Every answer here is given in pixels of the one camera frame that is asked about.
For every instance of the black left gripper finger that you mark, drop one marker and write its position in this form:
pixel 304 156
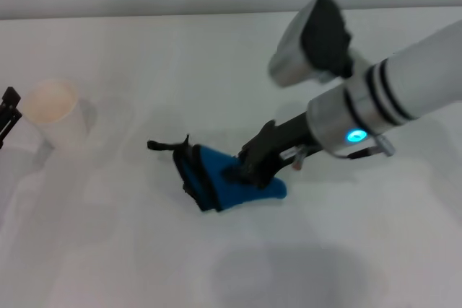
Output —
pixel 9 106

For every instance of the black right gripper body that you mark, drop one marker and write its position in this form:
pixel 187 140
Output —
pixel 274 145

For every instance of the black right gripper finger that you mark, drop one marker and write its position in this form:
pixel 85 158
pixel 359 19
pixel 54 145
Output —
pixel 238 172
pixel 258 183

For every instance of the blue rag with black trim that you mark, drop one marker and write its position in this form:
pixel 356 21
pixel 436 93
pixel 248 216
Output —
pixel 216 178

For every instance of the white paper cup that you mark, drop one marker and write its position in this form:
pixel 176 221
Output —
pixel 57 117

